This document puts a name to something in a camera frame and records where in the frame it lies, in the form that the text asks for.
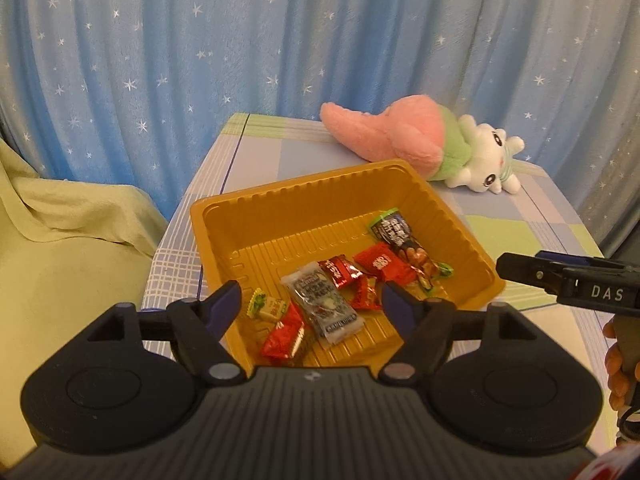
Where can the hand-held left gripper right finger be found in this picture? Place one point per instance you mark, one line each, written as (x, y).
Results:
(400, 310)

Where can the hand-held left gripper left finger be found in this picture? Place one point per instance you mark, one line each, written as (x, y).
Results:
(222, 305)

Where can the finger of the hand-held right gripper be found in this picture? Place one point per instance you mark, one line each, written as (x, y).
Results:
(525, 267)

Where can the yellow candy packet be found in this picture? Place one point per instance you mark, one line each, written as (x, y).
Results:
(267, 306)

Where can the plain red snack packet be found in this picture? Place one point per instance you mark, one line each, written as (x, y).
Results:
(382, 262)

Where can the red brown printed snack packet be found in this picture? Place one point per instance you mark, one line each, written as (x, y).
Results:
(282, 337)

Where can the small red dark candy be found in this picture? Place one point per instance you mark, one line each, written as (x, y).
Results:
(342, 270)

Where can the dark nut snack packet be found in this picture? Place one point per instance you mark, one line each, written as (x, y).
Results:
(400, 237)

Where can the golden plastic tray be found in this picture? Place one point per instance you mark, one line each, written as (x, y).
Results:
(225, 230)

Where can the silver grey snack packet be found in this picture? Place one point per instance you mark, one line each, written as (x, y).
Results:
(325, 305)

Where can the person's right hand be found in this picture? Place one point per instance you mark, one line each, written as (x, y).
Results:
(616, 375)

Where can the red twisted candy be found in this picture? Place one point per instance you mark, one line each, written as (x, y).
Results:
(365, 294)

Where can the light green cloth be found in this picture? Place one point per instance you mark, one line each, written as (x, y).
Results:
(75, 260)

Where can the plaid tablecloth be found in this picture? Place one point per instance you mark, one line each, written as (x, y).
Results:
(280, 150)

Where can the pink green white plush toy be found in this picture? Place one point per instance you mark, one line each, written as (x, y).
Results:
(400, 130)

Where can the red white patterned clothing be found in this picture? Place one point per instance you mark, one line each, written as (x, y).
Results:
(607, 470)

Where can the blue star curtain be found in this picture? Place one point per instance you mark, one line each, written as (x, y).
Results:
(150, 60)

